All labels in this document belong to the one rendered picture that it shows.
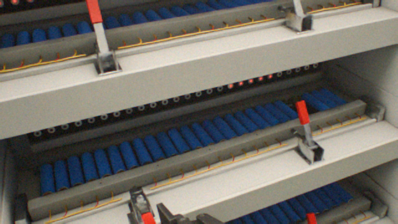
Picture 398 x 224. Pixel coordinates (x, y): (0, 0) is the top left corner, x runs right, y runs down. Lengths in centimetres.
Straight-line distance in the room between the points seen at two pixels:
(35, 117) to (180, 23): 22
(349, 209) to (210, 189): 32
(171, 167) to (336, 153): 26
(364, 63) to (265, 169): 28
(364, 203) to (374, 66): 26
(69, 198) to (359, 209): 52
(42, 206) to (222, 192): 24
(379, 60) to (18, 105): 56
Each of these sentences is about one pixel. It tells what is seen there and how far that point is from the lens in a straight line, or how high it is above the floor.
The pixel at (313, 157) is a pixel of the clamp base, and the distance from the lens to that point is 56.
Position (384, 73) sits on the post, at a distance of 69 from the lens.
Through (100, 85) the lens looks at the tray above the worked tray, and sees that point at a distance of 42.
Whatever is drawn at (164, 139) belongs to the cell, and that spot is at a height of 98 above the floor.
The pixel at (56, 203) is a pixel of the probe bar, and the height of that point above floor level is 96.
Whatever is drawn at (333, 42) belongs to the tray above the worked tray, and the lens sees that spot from 55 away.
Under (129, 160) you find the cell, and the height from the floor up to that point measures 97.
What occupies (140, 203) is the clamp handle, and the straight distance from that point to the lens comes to 48.
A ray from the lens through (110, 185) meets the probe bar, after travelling 52.
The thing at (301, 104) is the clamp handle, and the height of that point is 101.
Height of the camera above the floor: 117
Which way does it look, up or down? 16 degrees down
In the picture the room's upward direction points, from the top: 10 degrees counter-clockwise
